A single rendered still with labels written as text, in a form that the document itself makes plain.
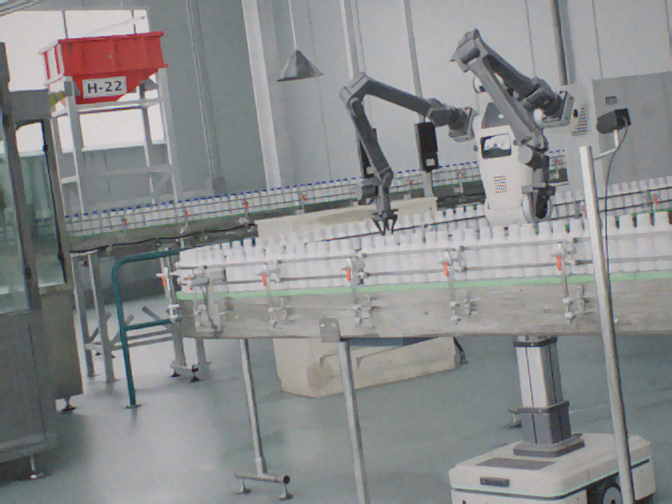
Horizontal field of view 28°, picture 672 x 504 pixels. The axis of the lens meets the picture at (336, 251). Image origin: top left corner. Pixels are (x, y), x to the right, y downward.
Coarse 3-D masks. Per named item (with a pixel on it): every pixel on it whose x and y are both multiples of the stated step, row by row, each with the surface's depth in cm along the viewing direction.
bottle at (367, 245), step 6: (366, 240) 470; (366, 246) 470; (372, 246) 471; (360, 252) 471; (366, 252) 469; (372, 252) 469; (366, 258) 469; (372, 258) 469; (366, 264) 469; (372, 264) 469; (366, 270) 470; (372, 270) 469; (372, 276) 469; (366, 282) 470; (372, 282) 469
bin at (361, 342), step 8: (352, 344) 522; (360, 344) 519; (368, 344) 515; (376, 344) 512; (384, 344) 509; (392, 344) 506; (400, 344) 503; (408, 344) 504; (376, 352) 500; (320, 360) 507; (360, 360) 494; (320, 368) 507
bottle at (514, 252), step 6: (510, 228) 423; (516, 228) 423; (510, 234) 424; (516, 234) 423; (510, 240) 423; (516, 240) 422; (516, 246) 422; (510, 252) 423; (516, 252) 422; (510, 258) 424; (516, 258) 422; (510, 270) 425; (516, 270) 423; (522, 270) 422; (516, 276) 423; (522, 276) 423
